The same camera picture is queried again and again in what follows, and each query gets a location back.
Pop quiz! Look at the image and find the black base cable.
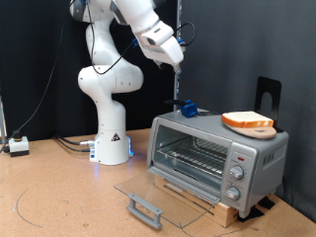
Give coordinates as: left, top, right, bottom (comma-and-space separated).
55, 137, 93, 153

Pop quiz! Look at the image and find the wire oven rack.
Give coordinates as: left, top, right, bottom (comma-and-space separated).
155, 136, 230, 179

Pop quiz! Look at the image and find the metal frame post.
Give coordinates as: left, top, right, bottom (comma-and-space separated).
0, 95, 8, 145

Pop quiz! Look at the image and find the small wooden cutting board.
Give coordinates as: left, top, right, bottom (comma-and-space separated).
226, 123, 277, 140

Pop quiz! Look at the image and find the black tape strip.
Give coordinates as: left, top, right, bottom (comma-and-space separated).
258, 196, 277, 210

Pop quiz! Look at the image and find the black metal bookend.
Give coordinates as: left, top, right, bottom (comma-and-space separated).
254, 76, 284, 133

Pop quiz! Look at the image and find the emergency stop button box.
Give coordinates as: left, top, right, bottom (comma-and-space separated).
8, 130, 31, 158

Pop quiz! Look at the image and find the wooden slatted crate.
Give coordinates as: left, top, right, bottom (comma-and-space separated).
153, 174, 240, 229

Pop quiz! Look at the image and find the vertical aluminium pole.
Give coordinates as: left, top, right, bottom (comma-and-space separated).
173, 0, 183, 110

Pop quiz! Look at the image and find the black backdrop curtain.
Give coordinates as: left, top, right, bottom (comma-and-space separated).
0, 0, 181, 142

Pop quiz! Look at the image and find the base cable with silver plug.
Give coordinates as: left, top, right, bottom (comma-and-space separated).
52, 133, 97, 146

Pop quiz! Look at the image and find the white bread slice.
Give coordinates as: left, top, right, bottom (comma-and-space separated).
220, 111, 276, 128

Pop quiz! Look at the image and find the grey backdrop curtain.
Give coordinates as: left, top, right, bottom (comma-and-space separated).
179, 0, 316, 223

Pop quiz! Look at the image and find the long black camera cable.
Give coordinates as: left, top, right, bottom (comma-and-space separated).
0, 0, 197, 156

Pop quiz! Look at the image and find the silver toaster oven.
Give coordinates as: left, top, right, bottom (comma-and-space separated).
146, 108, 290, 219

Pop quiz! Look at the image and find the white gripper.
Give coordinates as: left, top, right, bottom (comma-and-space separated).
141, 34, 186, 77

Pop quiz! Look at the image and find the glass oven door with handle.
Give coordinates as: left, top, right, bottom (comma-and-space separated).
113, 166, 221, 230

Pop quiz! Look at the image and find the blue object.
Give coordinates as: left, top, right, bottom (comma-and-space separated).
164, 97, 221, 119

